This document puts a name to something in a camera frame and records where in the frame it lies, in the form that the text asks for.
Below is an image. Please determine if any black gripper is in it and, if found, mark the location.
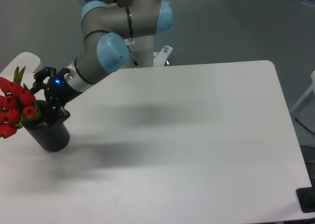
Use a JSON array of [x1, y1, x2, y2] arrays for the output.
[[30, 66, 82, 126]]

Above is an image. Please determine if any red tulip bouquet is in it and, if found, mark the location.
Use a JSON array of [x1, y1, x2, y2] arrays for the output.
[[0, 67, 43, 139]]

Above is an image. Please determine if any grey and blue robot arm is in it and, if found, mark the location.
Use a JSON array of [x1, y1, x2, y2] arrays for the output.
[[31, 0, 174, 126]]

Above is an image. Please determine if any black ribbed cylindrical vase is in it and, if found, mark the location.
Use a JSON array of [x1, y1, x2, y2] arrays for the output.
[[22, 110, 70, 152]]

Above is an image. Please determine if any white chair back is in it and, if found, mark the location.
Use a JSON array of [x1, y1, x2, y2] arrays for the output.
[[0, 52, 44, 76]]

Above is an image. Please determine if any black device at table edge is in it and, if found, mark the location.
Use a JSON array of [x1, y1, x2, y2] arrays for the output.
[[296, 187, 315, 213]]

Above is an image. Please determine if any black cable on pedestal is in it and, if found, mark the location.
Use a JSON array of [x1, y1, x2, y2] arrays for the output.
[[126, 44, 141, 68]]

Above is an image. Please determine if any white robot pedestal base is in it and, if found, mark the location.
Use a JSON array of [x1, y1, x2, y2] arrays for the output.
[[121, 35, 173, 69]]

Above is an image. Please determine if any black cable on floor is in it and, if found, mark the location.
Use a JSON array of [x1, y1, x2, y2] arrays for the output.
[[295, 117, 315, 134]]

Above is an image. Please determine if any white frame at right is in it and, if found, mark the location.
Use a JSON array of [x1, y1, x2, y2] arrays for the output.
[[289, 71, 315, 117]]

